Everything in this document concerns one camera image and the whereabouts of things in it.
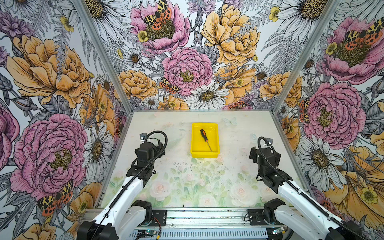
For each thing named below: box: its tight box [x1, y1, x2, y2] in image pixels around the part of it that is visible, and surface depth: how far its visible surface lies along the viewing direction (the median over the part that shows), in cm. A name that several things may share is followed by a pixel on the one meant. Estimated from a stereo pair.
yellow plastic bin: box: [190, 122, 220, 159], surface depth 103 cm
